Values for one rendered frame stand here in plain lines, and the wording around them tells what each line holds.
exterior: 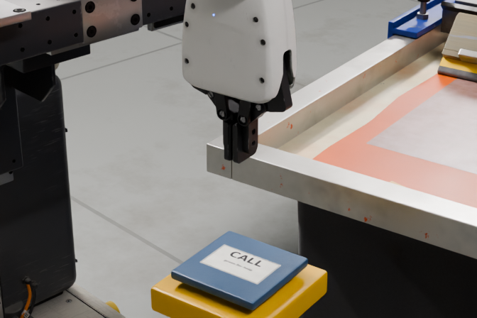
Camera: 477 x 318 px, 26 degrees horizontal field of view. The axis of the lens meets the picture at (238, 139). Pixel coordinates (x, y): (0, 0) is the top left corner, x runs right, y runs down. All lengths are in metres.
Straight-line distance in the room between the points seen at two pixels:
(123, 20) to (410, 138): 0.41
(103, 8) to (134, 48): 3.11
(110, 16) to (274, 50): 0.52
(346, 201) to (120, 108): 2.76
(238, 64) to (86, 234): 2.17
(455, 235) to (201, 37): 0.36
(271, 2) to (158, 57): 3.48
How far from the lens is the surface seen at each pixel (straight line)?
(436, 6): 1.74
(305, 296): 1.03
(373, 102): 1.46
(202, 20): 0.92
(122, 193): 3.26
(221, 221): 3.08
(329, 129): 1.37
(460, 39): 1.57
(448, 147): 1.34
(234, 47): 0.91
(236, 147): 0.96
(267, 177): 1.20
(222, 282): 1.01
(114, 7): 1.38
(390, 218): 1.13
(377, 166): 1.27
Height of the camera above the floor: 1.52
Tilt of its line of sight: 25 degrees down
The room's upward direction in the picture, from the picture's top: straight up
